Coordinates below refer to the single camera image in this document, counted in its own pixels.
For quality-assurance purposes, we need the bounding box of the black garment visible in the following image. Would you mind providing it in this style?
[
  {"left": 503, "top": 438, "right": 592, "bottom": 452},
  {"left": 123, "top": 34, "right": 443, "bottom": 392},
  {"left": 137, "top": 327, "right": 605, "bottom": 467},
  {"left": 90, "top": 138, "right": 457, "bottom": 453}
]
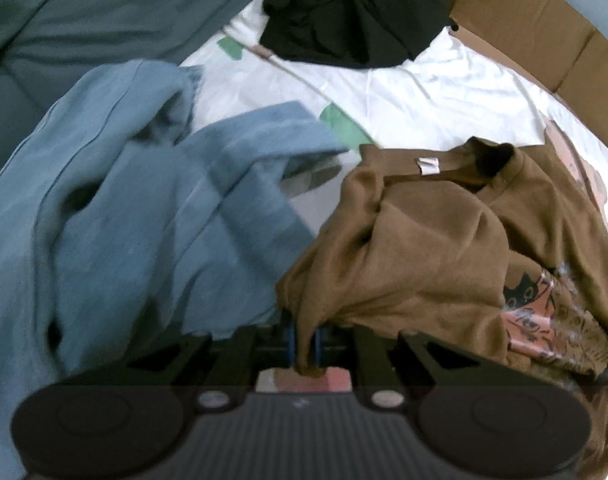
[{"left": 259, "top": 0, "right": 460, "bottom": 68}]

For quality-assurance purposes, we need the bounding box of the teal green cloth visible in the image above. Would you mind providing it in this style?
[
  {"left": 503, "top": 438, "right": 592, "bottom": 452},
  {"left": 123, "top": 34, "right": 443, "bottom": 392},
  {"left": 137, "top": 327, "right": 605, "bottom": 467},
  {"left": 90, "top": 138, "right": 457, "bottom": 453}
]
[{"left": 0, "top": 0, "right": 279, "bottom": 186}]

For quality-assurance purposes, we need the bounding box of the blue sweatshirt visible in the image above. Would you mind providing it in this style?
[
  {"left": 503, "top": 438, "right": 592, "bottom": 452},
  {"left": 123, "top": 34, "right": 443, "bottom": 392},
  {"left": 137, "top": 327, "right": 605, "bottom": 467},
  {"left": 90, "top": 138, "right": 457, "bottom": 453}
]
[{"left": 0, "top": 58, "right": 349, "bottom": 480}]

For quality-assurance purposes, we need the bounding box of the brown printed t-shirt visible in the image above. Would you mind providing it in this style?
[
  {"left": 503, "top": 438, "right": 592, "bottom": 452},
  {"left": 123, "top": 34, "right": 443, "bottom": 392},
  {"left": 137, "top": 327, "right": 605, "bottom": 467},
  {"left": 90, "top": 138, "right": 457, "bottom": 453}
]
[{"left": 275, "top": 136, "right": 608, "bottom": 480}]

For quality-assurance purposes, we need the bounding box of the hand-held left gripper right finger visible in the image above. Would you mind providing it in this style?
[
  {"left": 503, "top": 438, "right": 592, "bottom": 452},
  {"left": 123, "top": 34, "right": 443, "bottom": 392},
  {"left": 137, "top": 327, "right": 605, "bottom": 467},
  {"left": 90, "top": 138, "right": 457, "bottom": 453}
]
[{"left": 311, "top": 325, "right": 480, "bottom": 411}]

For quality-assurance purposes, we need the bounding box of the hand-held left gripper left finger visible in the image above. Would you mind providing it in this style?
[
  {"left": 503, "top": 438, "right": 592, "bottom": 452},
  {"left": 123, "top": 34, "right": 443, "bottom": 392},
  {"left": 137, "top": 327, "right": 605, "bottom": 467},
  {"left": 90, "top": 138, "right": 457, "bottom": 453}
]
[{"left": 126, "top": 322, "right": 297, "bottom": 411}]

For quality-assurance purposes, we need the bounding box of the brown cardboard sheet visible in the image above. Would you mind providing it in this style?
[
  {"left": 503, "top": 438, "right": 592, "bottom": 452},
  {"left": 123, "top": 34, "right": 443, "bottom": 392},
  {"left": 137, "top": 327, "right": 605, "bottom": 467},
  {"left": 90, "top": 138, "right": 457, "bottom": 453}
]
[{"left": 419, "top": 0, "right": 608, "bottom": 153}]

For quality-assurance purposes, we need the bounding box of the white printed bedsheet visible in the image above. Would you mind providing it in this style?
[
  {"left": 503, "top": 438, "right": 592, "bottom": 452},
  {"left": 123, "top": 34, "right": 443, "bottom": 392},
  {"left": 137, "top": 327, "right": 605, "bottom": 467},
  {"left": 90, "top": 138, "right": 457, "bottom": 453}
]
[{"left": 179, "top": 0, "right": 608, "bottom": 396}]

